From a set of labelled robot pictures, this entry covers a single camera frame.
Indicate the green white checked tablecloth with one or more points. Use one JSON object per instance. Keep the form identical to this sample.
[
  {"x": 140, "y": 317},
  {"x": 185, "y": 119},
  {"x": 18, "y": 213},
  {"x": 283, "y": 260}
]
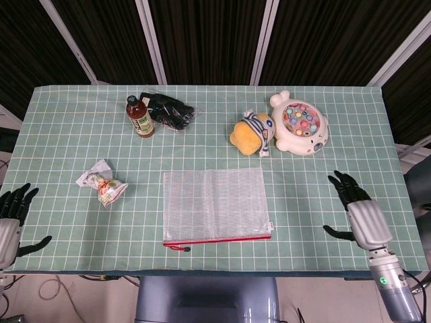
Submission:
[{"x": 303, "y": 208}]

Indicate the clear zipper pouch red trim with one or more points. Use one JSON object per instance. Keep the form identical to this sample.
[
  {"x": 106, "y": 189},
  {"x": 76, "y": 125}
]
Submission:
[{"x": 215, "y": 205}]

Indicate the white seal fishing game toy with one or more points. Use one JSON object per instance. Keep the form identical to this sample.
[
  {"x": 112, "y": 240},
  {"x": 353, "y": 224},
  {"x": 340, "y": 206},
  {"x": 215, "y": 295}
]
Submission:
[{"x": 303, "y": 124}]

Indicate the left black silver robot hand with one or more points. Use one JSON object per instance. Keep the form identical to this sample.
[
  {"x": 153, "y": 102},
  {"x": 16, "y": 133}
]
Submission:
[{"x": 8, "y": 235}]

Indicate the black pleated curtain panel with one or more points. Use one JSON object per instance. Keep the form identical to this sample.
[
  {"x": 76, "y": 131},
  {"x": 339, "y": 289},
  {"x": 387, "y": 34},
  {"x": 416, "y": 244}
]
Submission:
[
  {"x": 410, "y": 101},
  {"x": 107, "y": 40},
  {"x": 208, "y": 40},
  {"x": 20, "y": 50},
  {"x": 336, "y": 33}
]

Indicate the yellow plush toy striped hat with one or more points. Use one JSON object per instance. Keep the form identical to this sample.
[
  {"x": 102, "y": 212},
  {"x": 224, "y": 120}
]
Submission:
[{"x": 247, "y": 138}]

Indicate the person leg in dark trousers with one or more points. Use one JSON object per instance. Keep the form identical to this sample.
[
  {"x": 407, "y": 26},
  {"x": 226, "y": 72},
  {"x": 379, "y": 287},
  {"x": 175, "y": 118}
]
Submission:
[{"x": 419, "y": 188}]

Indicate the black packaged item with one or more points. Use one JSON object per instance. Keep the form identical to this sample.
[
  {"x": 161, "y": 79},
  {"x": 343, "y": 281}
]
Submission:
[{"x": 171, "y": 112}]

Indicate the brown tea drink bottle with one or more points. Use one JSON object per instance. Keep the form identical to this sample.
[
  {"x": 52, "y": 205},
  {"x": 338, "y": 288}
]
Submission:
[{"x": 141, "y": 121}]

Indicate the white frame post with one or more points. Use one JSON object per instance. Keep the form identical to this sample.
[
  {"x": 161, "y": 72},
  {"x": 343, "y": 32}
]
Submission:
[
  {"x": 264, "y": 40},
  {"x": 69, "y": 40},
  {"x": 400, "y": 56},
  {"x": 151, "y": 40}
]

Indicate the blue-grey robot torso base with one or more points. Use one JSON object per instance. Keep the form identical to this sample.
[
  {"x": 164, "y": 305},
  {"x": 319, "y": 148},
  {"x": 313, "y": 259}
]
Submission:
[{"x": 205, "y": 299}]

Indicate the crumpled nut snack packet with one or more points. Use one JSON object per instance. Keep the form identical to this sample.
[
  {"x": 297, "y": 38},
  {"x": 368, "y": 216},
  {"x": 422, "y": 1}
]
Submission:
[{"x": 104, "y": 186}]

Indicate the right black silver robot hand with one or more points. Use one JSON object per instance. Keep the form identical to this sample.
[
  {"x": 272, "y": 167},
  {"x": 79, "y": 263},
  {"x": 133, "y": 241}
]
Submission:
[{"x": 368, "y": 222}]

